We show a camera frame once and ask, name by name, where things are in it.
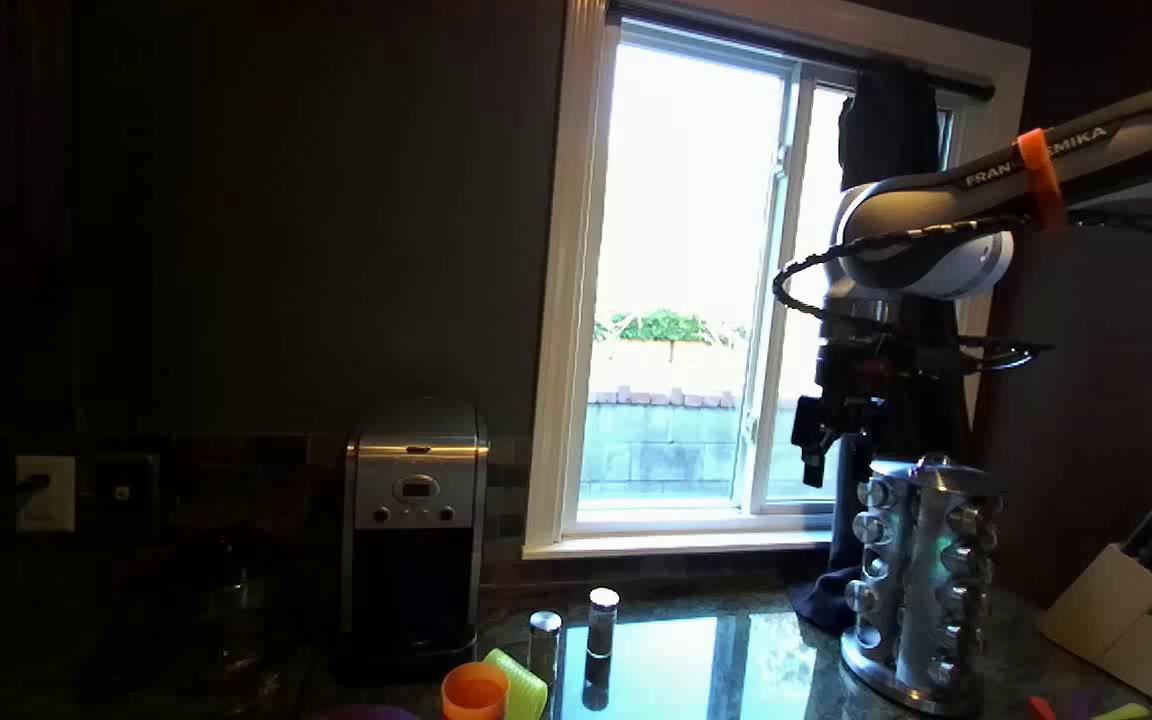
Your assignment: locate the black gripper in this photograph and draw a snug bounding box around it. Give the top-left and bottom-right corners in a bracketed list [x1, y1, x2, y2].
[792, 335, 903, 491]

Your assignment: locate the small silver-capped seasoning container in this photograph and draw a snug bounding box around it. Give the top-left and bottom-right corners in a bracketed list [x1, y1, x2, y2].
[525, 610, 567, 688]
[584, 583, 624, 665]

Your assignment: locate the silver-capped jar in rack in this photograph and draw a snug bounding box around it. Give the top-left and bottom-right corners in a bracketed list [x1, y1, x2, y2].
[847, 623, 894, 668]
[852, 554, 900, 594]

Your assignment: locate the stainless steel seasoning rack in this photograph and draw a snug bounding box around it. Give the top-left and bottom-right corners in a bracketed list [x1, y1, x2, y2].
[834, 452, 1009, 720]

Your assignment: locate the black curtain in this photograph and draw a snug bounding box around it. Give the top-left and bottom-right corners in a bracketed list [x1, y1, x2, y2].
[792, 57, 986, 641]

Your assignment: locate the light wooden knife block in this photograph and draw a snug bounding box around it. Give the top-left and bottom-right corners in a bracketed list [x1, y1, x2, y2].
[1037, 535, 1152, 708]

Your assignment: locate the dark curtain rod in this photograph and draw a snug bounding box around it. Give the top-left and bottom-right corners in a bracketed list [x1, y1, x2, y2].
[608, 0, 1001, 106]

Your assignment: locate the green plastic cup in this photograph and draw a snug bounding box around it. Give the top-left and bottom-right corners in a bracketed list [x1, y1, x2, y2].
[481, 643, 550, 720]

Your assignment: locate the silver black coffee maker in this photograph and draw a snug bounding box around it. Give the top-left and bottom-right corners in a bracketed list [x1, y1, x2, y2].
[338, 423, 495, 674]

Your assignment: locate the orange plastic cup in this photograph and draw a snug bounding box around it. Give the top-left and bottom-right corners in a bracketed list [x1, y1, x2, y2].
[435, 661, 510, 720]

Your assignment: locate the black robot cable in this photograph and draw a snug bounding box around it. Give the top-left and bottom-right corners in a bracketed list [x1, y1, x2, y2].
[771, 220, 1048, 379]

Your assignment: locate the white window frame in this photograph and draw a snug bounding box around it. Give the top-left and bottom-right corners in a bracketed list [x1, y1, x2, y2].
[521, 0, 1037, 564]

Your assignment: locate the dark wall switch plate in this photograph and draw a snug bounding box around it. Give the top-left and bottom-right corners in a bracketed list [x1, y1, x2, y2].
[87, 452, 163, 528]

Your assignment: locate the white wall outlet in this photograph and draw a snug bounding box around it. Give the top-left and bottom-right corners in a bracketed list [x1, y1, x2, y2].
[11, 452, 78, 535]

